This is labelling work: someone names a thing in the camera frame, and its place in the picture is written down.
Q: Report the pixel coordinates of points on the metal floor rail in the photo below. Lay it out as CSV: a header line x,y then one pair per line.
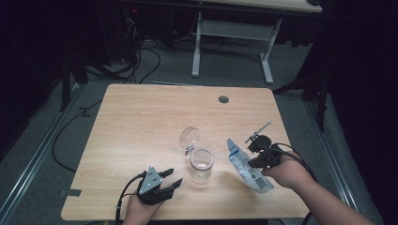
x,y
34,162
331,156

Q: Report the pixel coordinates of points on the black floor tape piece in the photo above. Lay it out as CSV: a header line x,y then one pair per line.
x,y
85,112

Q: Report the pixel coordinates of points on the person's left hand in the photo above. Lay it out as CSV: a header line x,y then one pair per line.
x,y
139,214

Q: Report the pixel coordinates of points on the white pouch with blue print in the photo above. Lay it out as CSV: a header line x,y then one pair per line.
x,y
242,168

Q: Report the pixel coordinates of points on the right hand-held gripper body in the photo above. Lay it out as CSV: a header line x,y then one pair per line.
x,y
269,156

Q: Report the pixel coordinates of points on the dark equipment with red light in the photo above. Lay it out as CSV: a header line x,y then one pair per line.
x,y
133,18

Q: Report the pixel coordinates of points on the dark round table grommet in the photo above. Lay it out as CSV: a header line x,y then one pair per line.
x,y
223,99

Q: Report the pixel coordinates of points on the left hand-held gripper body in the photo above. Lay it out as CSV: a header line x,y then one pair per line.
x,y
150,184

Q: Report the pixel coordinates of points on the person's right hand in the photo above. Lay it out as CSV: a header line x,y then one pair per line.
x,y
289,173

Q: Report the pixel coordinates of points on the clear glass cup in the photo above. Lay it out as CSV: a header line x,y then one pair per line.
x,y
202,165

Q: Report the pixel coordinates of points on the grey tape strip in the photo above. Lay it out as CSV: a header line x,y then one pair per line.
x,y
71,192

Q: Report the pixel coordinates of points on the dark metal stand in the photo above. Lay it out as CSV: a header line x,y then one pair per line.
x,y
66,84
322,103

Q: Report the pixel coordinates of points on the white-framed desk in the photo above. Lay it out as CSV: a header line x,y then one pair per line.
x,y
233,30

